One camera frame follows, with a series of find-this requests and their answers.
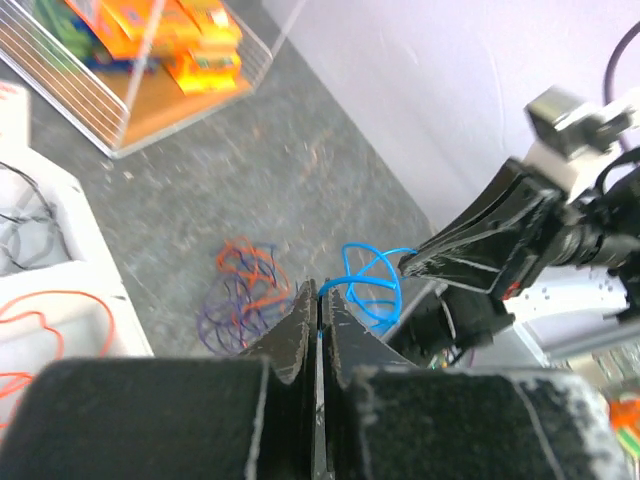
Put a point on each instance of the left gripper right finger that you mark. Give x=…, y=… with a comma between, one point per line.
x=387, y=418

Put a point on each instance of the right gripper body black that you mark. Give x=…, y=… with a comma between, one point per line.
x=537, y=206

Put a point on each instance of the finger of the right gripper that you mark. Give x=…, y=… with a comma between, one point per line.
x=489, y=204
x=471, y=256

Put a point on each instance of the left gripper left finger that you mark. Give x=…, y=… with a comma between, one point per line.
x=251, y=416

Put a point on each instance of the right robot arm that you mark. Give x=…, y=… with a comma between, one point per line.
x=603, y=232

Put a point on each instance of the white compartment tray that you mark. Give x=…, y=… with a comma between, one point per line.
x=61, y=293

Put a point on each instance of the orange box stack right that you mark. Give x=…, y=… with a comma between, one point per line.
x=211, y=61

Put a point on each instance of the small white pink box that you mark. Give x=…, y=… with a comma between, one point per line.
x=14, y=114

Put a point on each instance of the orange box left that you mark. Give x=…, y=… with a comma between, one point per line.
x=123, y=27

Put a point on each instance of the green box under orange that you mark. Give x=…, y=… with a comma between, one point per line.
x=66, y=26

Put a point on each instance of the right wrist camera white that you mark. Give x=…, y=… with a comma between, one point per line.
x=575, y=139

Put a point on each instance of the white wire shelf rack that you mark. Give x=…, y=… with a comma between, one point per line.
x=123, y=105

